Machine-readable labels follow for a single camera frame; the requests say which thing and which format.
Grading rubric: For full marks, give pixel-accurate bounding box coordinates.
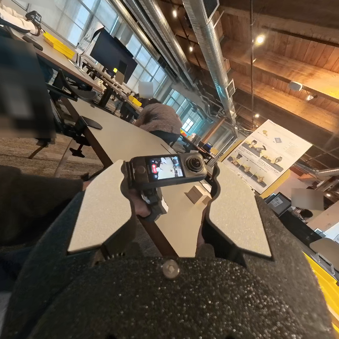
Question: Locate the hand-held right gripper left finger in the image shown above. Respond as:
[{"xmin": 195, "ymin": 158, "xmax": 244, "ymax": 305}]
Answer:
[{"xmin": 67, "ymin": 159, "xmax": 137, "ymax": 259}]

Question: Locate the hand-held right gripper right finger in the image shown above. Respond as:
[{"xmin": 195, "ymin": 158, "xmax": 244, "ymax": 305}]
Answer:
[{"xmin": 201, "ymin": 163, "xmax": 273, "ymax": 265}]

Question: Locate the plain wooden cube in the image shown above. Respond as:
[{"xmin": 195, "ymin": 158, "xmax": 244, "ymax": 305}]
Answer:
[{"xmin": 184, "ymin": 185, "xmax": 210, "ymax": 204}]

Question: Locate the person's left forearm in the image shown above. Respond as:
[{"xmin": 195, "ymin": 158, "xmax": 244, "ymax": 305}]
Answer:
[{"xmin": 0, "ymin": 165, "xmax": 86, "ymax": 248}]

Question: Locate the person's left hand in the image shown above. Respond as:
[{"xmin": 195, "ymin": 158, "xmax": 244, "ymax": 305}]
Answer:
[{"xmin": 124, "ymin": 188, "xmax": 153, "ymax": 219}]

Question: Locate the black case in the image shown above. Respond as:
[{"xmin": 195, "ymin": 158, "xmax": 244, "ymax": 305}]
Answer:
[{"xmin": 264, "ymin": 193, "xmax": 293, "ymax": 216}]

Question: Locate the black office chair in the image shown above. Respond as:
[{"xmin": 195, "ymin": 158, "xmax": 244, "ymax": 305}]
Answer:
[{"xmin": 54, "ymin": 101, "xmax": 103, "ymax": 159}]

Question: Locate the person's leg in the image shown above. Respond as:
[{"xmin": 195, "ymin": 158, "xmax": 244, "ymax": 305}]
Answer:
[{"xmin": 0, "ymin": 238, "xmax": 73, "ymax": 295}]

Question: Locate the yellow storage bin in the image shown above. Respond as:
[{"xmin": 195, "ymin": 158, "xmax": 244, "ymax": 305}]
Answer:
[{"xmin": 301, "ymin": 238, "xmax": 339, "ymax": 339}]

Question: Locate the black computer monitor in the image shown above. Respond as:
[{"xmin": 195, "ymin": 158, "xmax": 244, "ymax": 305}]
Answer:
[{"xmin": 90, "ymin": 28, "xmax": 138, "ymax": 84}]

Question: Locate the grey table with yellow boxes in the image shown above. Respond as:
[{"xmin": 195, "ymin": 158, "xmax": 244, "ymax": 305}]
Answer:
[{"xmin": 26, "ymin": 31, "xmax": 104, "ymax": 106}]

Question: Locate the stack of yellow boxes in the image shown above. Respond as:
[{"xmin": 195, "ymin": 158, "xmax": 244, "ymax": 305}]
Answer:
[{"xmin": 42, "ymin": 31, "xmax": 76, "ymax": 60}]

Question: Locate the instruction wall poster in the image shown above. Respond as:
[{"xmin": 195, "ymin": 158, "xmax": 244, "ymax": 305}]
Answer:
[{"xmin": 222, "ymin": 120, "xmax": 313, "ymax": 195}]

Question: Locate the silver air duct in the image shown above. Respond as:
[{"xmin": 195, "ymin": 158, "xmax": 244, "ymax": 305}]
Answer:
[
  {"xmin": 111, "ymin": 0, "xmax": 198, "ymax": 90},
  {"xmin": 182, "ymin": 0, "xmax": 239, "ymax": 125}
]

